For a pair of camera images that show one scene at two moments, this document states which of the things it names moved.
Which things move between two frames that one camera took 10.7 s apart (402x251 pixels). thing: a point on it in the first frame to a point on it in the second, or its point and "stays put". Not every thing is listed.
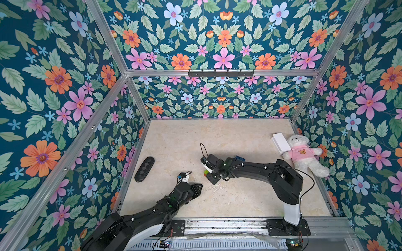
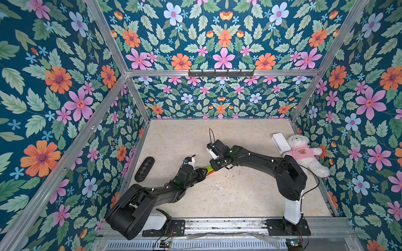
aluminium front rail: [320, 227] stays put
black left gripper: [194, 191] to [199, 172]
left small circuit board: [162, 244] stays put
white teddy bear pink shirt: [303, 156] stays put
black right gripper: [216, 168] to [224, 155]
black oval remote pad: [144, 169] stays put
